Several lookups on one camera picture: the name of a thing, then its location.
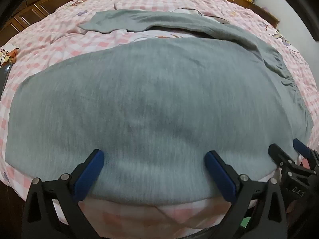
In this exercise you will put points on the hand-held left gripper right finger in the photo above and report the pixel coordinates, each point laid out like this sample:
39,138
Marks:
220,174

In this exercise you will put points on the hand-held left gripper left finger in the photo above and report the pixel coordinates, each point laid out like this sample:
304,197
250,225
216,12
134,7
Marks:
92,169

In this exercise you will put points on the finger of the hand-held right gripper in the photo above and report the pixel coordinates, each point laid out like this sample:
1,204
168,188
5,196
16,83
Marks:
300,146
280,155

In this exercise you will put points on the grey pants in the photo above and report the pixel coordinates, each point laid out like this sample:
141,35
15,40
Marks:
149,104

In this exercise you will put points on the colourful foam floor mat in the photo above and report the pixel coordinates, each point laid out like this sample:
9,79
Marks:
246,222

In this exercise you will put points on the pink checked cartoon blanket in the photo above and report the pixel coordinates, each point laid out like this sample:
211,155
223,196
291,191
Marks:
62,37

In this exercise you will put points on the wooden headboard cabinet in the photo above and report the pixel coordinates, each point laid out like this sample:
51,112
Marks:
261,12

